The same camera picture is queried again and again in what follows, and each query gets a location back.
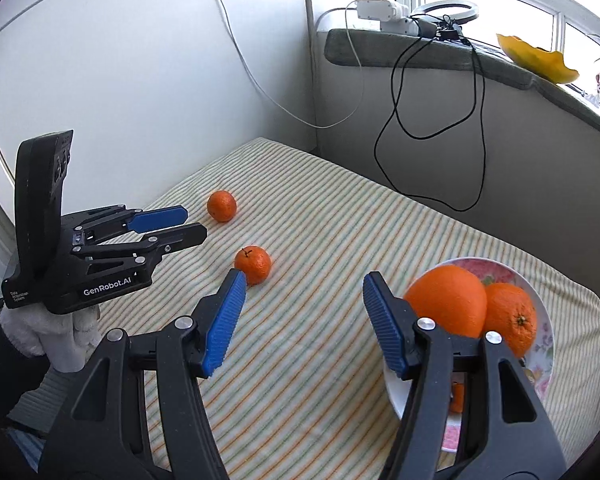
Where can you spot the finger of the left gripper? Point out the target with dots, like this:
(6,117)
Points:
(94,257)
(101,224)

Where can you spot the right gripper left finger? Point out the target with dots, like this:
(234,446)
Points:
(101,431)

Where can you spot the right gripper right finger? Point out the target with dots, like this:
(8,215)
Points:
(505,432)

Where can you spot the small orange kumquat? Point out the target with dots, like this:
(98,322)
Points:
(457,398)

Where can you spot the large orange with stem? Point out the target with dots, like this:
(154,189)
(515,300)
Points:
(511,313)

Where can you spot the small tangerine with stem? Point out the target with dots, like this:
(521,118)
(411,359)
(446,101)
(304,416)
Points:
(255,263)

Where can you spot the large smooth orange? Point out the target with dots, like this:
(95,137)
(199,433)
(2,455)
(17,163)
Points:
(453,297)

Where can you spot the white gloved left hand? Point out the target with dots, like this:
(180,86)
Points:
(65,339)

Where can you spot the striped tablecloth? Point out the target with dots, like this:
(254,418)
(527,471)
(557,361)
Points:
(304,391)

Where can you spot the white power strip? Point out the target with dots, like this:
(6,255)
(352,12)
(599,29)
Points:
(393,16)

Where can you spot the yellow fruit bowl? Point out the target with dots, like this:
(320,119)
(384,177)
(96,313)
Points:
(549,65)

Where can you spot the black ring light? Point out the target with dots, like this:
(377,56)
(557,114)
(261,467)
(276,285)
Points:
(444,20)

